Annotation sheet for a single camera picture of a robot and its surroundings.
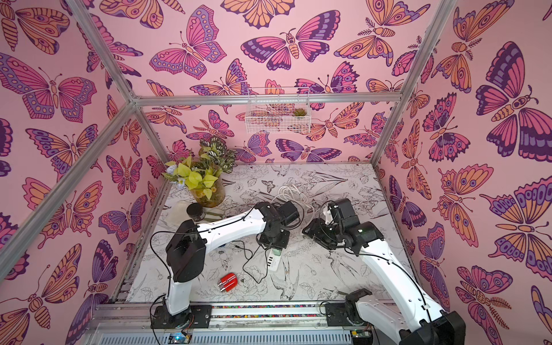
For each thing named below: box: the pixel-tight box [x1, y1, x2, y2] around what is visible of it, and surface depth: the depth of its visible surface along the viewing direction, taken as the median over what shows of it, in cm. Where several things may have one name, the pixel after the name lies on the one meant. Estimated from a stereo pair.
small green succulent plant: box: [291, 107, 307, 117], surface depth 94 cm
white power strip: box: [267, 247, 284, 271], surface depth 85 cm
